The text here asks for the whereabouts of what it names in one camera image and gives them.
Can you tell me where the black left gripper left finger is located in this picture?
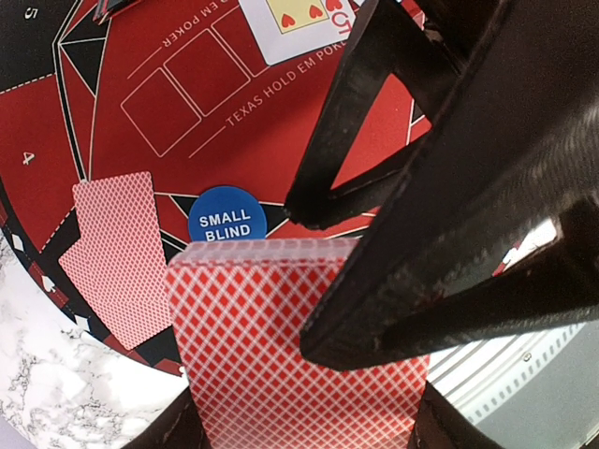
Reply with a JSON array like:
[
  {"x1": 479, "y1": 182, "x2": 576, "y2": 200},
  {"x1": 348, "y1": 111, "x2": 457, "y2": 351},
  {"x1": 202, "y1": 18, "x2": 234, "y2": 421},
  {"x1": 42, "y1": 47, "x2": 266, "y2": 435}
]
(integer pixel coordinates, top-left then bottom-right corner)
[{"x1": 124, "y1": 388, "x2": 207, "y2": 449}]

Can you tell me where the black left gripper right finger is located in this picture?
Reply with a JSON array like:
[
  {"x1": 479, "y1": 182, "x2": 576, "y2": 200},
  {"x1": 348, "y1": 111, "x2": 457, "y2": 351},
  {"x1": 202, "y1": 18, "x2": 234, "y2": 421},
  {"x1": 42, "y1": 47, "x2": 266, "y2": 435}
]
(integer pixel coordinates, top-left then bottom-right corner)
[{"x1": 412, "y1": 384, "x2": 502, "y2": 449}]

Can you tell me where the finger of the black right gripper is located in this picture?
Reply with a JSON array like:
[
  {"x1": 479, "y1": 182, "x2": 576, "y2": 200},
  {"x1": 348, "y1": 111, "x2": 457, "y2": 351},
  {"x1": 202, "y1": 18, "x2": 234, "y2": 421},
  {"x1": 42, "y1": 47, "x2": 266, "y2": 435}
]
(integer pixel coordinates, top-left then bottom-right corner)
[
  {"x1": 284, "y1": 0, "x2": 599, "y2": 231},
  {"x1": 300, "y1": 96, "x2": 598, "y2": 371}
]

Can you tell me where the red playing card deck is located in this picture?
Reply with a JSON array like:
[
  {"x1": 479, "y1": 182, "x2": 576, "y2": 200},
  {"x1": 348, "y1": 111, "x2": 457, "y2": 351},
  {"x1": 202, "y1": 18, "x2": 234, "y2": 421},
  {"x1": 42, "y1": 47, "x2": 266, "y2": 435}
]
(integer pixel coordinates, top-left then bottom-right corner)
[{"x1": 166, "y1": 239, "x2": 429, "y2": 448}]

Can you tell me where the five of hearts card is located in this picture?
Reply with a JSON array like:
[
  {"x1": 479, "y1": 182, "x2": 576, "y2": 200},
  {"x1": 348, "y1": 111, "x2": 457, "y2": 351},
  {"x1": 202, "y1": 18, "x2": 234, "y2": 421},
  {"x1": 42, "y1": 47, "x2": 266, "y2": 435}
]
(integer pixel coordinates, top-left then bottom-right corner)
[{"x1": 239, "y1": 0, "x2": 356, "y2": 65}]

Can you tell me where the single red playing card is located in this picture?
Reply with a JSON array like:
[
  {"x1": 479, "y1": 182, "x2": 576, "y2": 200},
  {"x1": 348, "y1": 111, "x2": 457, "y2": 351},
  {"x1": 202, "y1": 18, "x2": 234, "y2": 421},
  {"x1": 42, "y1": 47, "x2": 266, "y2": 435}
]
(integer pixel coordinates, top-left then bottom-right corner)
[{"x1": 59, "y1": 239, "x2": 171, "y2": 350}]

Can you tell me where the blue small blind button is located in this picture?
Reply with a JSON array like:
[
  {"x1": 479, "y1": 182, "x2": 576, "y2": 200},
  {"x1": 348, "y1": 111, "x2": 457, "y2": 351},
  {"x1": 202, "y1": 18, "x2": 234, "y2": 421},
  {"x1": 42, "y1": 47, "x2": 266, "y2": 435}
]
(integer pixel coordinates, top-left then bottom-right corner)
[{"x1": 188, "y1": 185, "x2": 267, "y2": 242}]

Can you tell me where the round red black poker mat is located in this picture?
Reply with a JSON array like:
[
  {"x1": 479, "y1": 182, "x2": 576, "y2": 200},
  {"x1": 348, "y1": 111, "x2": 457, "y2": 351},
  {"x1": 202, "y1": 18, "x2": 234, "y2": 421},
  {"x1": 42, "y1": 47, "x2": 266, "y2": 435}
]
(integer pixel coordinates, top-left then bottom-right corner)
[{"x1": 0, "y1": 0, "x2": 562, "y2": 375}]

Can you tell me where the aluminium front rail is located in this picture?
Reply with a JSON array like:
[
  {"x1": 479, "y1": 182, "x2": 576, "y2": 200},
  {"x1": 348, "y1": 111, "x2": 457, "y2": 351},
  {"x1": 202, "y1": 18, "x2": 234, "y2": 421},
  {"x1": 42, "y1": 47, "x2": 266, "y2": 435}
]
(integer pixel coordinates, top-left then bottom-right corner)
[{"x1": 428, "y1": 321, "x2": 598, "y2": 426}]

